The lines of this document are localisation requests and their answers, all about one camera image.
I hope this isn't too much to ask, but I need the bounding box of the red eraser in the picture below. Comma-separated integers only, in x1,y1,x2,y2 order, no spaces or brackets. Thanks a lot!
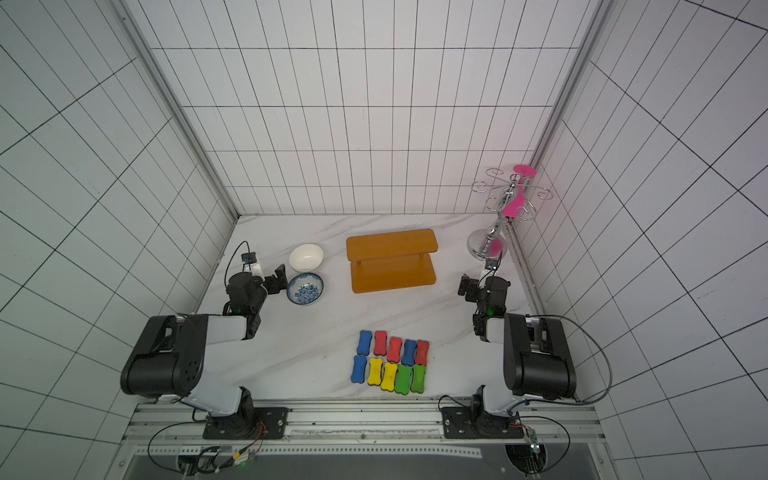
373,331,388,357
415,340,430,366
387,337,403,364

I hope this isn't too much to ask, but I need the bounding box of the green eraser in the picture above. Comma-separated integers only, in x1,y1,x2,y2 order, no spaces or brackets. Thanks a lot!
411,364,426,394
394,365,413,395

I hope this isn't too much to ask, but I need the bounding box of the yellow eraser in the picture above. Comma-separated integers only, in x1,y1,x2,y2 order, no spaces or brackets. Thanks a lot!
367,357,384,386
380,362,398,392

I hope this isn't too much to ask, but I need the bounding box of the blue eraser top shelf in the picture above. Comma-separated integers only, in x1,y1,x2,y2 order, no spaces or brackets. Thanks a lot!
350,355,367,384

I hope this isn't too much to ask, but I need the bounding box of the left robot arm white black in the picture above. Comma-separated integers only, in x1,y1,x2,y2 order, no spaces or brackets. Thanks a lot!
120,265,288,440

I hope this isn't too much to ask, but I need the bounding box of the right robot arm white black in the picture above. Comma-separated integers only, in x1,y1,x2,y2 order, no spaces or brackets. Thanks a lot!
458,274,577,438

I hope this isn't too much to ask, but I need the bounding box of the orange two-tier shelf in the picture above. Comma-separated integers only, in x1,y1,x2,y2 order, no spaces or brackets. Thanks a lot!
346,229,438,294

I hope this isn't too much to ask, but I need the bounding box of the blue patterned bowl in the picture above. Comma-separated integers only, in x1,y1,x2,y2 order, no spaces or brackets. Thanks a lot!
286,272,324,306

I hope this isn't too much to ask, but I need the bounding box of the white bowl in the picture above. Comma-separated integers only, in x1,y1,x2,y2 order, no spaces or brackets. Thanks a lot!
289,244,325,273

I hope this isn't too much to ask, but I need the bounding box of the pink object on stand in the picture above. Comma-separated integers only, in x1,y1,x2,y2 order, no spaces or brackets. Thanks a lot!
502,164,537,218

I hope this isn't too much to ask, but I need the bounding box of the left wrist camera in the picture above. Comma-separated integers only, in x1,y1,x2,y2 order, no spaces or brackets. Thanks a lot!
241,251,263,277

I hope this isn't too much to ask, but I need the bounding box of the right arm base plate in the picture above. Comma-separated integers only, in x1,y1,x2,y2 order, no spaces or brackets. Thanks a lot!
440,406,525,440

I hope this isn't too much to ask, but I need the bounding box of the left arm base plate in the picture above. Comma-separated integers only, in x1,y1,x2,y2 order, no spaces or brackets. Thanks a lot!
202,407,289,441

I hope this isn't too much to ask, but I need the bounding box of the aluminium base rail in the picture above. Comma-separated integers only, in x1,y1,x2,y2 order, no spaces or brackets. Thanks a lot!
119,398,606,464

